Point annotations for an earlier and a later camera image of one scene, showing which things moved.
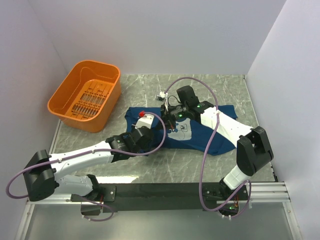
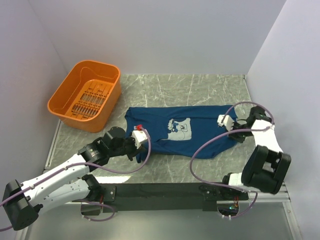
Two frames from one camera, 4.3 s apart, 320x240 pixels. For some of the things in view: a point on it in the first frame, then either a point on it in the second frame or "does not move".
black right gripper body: x=173 y=114 to x=240 y=136
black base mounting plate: x=160 y=196 does not move
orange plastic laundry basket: x=87 y=96 does not move
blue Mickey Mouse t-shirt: x=192 y=138 does not move
